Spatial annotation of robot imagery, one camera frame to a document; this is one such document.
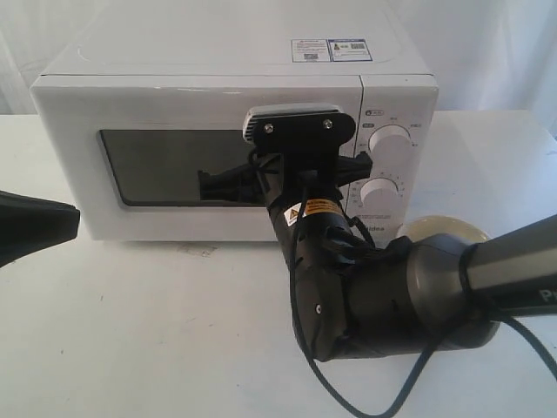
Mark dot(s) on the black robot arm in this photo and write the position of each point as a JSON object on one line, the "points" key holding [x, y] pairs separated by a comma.
{"points": [[351, 299]]}

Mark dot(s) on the upper white control knob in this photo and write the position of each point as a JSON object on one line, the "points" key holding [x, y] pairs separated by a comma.
{"points": [[390, 136]]}

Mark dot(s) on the lower white timer knob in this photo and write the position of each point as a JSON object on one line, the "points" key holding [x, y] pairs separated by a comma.
{"points": [[379, 194]]}

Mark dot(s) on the white microwave oven body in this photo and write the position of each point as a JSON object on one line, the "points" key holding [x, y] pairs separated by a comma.
{"points": [[398, 88]]}

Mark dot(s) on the blue white warning sticker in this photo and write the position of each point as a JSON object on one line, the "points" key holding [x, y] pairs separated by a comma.
{"points": [[330, 50]]}

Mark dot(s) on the wrist camera on blue mount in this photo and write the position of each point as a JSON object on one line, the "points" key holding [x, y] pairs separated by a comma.
{"points": [[301, 128]]}

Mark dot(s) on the white microwave door with handle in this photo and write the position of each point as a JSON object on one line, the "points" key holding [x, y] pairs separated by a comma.
{"points": [[131, 147]]}

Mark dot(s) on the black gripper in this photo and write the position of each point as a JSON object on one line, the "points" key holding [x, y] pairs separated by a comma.
{"points": [[283, 179]]}

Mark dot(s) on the cream ceramic bowl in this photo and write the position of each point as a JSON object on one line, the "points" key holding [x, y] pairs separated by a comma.
{"points": [[427, 226]]}

